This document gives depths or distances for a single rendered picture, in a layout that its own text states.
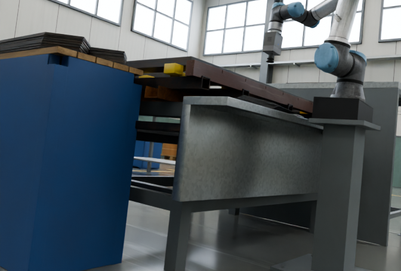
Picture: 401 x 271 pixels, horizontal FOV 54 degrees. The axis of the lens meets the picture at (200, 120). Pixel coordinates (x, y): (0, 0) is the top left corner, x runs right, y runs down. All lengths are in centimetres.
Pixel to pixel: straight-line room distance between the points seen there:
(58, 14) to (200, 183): 985
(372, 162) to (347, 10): 127
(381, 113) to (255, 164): 125
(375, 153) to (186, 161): 167
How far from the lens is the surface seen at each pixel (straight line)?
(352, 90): 186
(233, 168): 167
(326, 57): 179
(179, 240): 163
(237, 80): 174
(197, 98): 142
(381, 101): 286
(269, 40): 213
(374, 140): 284
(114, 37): 1205
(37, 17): 1081
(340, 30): 184
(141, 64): 176
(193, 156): 146
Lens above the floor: 51
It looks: 4 degrees up
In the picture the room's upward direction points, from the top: 6 degrees clockwise
